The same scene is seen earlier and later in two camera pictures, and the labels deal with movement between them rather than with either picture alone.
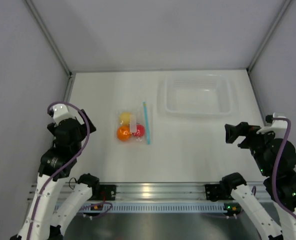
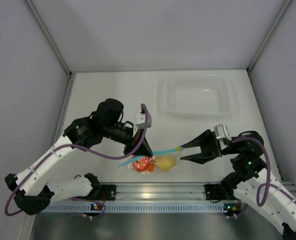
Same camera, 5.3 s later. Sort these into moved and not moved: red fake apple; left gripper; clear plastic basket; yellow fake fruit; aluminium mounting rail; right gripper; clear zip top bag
Moved: left gripper; right gripper; clear zip top bag; yellow fake fruit; red fake apple
Not moved: clear plastic basket; aluminium mounting rail
